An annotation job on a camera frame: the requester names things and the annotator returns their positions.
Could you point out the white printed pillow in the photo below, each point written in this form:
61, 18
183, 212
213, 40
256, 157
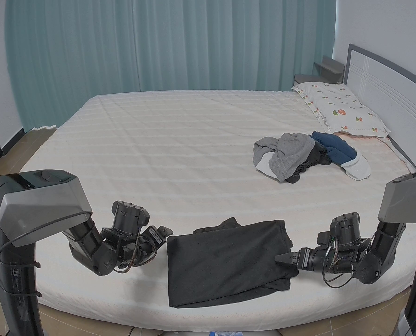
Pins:
341, 107

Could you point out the black T-shirt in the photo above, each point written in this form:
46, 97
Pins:
222, 264

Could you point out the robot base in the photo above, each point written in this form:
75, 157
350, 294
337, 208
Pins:
225, 334

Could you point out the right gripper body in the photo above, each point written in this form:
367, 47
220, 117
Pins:
311, 259

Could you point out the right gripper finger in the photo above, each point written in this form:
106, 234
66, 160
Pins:
288, 263
284, 256

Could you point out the pile of clothes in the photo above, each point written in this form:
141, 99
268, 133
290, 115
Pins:
292, 152

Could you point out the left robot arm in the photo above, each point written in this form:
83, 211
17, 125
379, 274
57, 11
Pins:
40, 201

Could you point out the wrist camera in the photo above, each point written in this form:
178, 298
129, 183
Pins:
129, 219
346, 228

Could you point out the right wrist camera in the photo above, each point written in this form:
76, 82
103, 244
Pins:
346, 228

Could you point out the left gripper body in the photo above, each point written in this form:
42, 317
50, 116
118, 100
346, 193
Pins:
157, 238

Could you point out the bed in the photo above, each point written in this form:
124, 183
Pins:
176, 145

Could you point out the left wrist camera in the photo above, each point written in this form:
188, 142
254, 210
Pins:
129, 219

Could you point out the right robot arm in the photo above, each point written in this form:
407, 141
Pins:
404, 201

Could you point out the blue-green curtain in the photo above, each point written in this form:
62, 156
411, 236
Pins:
229, 30
71, 47

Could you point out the grey bedside table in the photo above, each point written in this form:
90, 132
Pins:
328, 68

